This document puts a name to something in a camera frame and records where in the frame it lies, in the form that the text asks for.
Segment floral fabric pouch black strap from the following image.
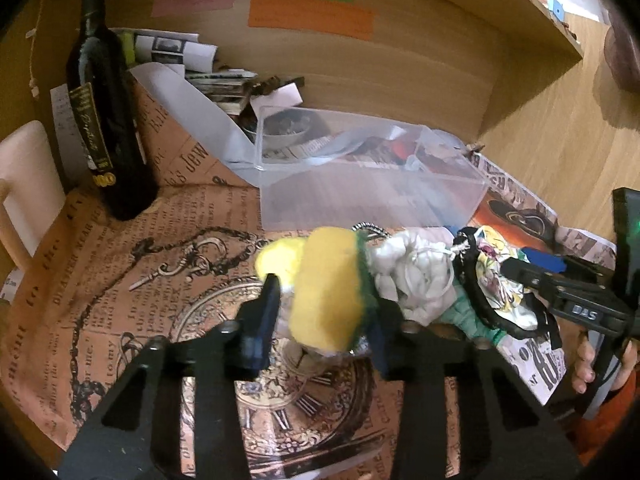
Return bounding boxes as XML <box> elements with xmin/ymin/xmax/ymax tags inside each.
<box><xmin>451</xmin><ymin>224</ymin><xmax>562</xmax><ymax>350</ymax></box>

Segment teal knitted cloth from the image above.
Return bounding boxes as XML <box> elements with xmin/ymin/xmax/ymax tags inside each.
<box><xmin>436</xmin><ymin>285</ymin><xmax>506</xmax><ymax>346</ymax></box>

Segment white drawstring cloth bag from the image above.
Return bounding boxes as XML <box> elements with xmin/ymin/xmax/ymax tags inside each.
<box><xmin>368</xmin><ymin>228</ymin><xmax>458</xmax><ymax>326</ymax></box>

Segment yellow green sponge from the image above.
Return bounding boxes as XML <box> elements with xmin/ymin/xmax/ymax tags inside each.
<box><xmin>288</xmin><ymin>226</ymin><xmax>375</xmax><ymax>354</ymax></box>

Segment yellow soft ball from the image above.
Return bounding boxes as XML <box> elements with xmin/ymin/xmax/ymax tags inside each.
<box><xmin>255</xmin><ymin>237</ymin><xmax>306</xmax><ymax>292</ymax></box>

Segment right hand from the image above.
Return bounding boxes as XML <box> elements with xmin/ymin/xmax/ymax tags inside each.
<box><xmin>570</xmin><ymin>331</ymin><xmax>639</xmax><ymax>395</ymax></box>

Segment clear plastic storage box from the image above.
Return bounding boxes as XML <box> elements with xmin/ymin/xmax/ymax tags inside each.
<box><xmin>255</xmin><ymin>106</ymin><xmax>488</xmax><ymax>231</ymax></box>

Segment wooden shelf unit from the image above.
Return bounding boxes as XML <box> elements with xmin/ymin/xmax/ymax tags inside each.
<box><xmin>1</xmin><ymin>0</ymin><xmax>584</xmax><ymax>140</ymax></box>

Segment white folded card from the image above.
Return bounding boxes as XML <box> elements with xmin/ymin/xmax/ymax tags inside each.
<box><xmin>259</xmin><ymin>82</ymin><xmax>303</xmax><ymax>107</ymax></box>

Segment white mug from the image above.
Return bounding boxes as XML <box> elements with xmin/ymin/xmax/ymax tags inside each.
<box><xmin>1</xmin><ymin>120</ymin><xmax>65</xmax><ymax>271</ymax></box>

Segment orange paper note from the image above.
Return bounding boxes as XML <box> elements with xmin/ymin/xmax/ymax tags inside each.
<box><xmin>247</xmin><ymin>0</ymin><xmax>375</xmax><ymax>40</ymax></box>

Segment clear plastic box lid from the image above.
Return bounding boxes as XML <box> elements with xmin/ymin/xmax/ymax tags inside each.
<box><xmin>130</xmin><ymin>62</ymin><xmax>259</xmax><ymax>186</ymax></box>

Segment dark wine bottle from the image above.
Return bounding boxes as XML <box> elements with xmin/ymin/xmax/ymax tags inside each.
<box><xmin>66</xmin><ymin>0</ymin><xmax>158</xmax><ymax>221</ymax></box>

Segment stack of newspapers and magazines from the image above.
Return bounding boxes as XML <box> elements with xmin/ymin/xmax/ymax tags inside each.
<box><xmin>112</xmin><ymin>27</ymin><xmax>306</xmax><ymax>116</ymax></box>

